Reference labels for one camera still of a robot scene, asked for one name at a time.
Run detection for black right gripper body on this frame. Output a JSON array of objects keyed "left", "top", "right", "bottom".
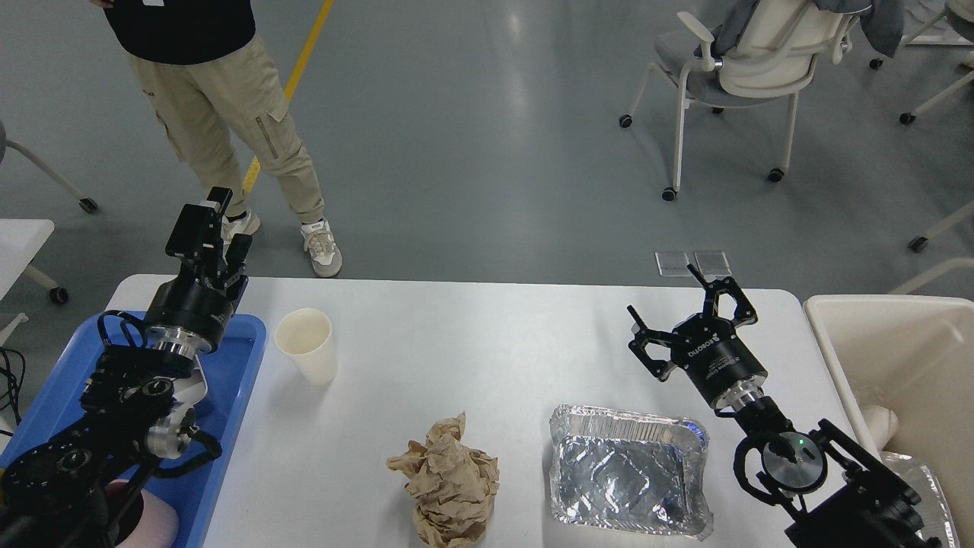
[{"left": 671, "top": 314, "right": 768, "bottom": 408}]

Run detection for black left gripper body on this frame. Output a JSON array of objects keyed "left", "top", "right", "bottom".
[{"left": 144, "top": 270, "right": 248, "bottom": 353}]

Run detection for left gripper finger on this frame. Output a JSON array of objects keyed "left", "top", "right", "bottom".
[
  {"left": 221, "top": 234, "right": 253, "bottom": 290},
  {"left": 166, "top": 186, "right": 232, "bottom": 284}
]

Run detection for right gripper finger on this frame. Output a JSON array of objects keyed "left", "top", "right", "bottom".
[
  {"left": 628, "top": 304, "right": 689, "bottom": 381},
  {"left": 686, "top": 263, "right": 759, "bottom": 334}
]

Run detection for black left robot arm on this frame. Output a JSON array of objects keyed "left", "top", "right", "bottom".
[{"left": 2, "top": 186, "right": 253, "bottom": 547}]

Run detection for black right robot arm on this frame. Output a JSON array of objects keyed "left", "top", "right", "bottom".
[{"left": 627, "top": 265, "right": 943, "bottom": 547}]

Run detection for clear floor socket cover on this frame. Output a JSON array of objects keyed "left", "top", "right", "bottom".
[{"left": 654, "top": 250, "right": 733, "bottom": 278}]

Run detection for blue plastic tray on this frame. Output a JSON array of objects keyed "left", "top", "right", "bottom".
[{"left": 2, "top": 314, "right": 266, "bottom": 547}]

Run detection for white paper cup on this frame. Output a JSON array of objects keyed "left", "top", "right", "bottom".
[{"left": 274, "top": 307, "right": 339, "bottom": 385}]

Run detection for aluminium foil container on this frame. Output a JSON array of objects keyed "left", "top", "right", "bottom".
[{"left": 549, "top": 403, "right": 714, "bottom": 541}]

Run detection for chair base at left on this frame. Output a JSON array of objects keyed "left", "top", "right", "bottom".
[{"left": 1, "top": 120, "right": 100, "bottom": 215}]

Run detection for beige plastic bin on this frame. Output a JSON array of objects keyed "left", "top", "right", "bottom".
[{"left": 804, "top": 295, "right": 973, "bottom": 547}]

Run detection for person in beige trousers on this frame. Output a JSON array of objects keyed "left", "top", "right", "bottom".
[{"left": 97, "top": 1, "right": 343, "bottom": 278}]

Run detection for white side table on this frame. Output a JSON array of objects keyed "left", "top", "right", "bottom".
[{"left": 1, "top": 218, "right": 69, "bottom": 304}]

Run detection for chair legs at right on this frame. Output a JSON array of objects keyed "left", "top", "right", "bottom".
[{"left": 870, "top": 0, "right": 974, "bottom": 298}]

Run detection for crumpled brown paper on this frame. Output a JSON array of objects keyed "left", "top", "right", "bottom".
[{"left": 386, "top": 413, "right": 500, "bottom": 547}]

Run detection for white office chair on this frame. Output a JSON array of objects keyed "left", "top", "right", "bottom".
[{"left": 619, "top": 1, "right": 864, "bottom": 201}]

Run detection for grey jacket on chair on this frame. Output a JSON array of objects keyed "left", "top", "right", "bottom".
[{"left": 711, "top": 1, "right": 905, "bottom": 58}]

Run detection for black cable at left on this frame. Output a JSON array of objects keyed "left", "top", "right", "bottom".
[{"left": 0, "top": 344, "right": 28, "bottom": 435}]

